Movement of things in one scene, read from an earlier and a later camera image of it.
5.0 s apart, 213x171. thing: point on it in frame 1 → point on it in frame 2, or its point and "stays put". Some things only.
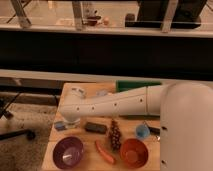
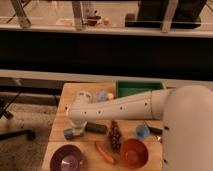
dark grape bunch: [115, 135] stays put
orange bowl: [133, 153] stays put
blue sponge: [59, 125] → [68, 133]
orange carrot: [105, 153] stays put
